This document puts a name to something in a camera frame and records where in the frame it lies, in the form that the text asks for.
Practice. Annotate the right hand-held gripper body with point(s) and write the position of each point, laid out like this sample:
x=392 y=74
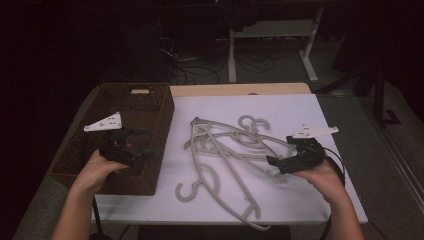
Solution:
x=306 y=156

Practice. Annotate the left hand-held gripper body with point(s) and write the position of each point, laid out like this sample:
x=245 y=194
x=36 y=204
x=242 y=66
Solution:
x=111 y=150

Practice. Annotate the brown woven basket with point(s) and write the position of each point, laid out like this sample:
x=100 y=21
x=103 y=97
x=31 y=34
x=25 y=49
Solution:
x=143 y=100

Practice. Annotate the person's left hand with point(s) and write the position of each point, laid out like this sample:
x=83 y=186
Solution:
x=95 y=170

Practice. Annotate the person's right hand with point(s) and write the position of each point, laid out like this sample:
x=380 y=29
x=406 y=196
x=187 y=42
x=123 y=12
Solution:
x=323 y=181

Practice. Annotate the white board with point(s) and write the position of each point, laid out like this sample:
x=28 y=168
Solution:
x=283 y=110

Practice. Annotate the dark metal stand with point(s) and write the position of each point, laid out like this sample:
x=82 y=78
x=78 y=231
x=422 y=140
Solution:
x=380 y=100

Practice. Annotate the dark cloth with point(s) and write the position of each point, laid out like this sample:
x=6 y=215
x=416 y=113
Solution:
x=238 y=15

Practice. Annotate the white metal table frame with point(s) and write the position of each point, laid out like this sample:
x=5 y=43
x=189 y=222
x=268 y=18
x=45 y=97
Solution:
x=276 y=28

